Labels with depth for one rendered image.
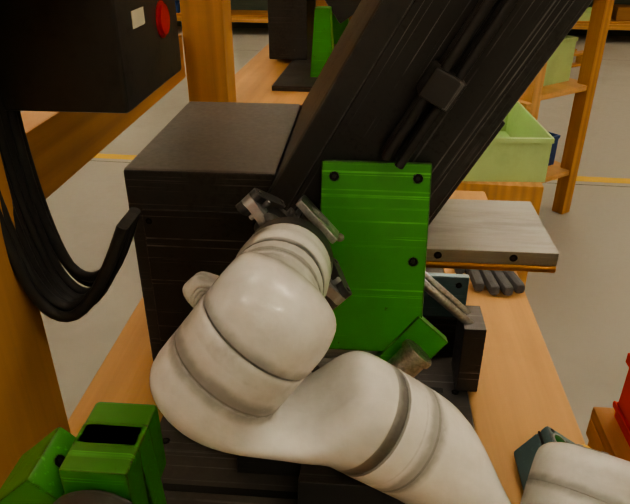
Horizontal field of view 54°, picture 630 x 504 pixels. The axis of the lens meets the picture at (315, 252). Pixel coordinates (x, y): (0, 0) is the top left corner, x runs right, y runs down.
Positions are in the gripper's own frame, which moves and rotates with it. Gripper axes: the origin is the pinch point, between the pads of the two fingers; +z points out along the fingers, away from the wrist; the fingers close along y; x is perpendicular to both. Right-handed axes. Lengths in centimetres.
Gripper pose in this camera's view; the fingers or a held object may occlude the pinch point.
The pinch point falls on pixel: (303, 233)
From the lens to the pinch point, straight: 63.9
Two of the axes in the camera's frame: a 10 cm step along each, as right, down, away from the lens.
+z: 0.9, -2.3, 9.7
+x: -7.4, 6.4, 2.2
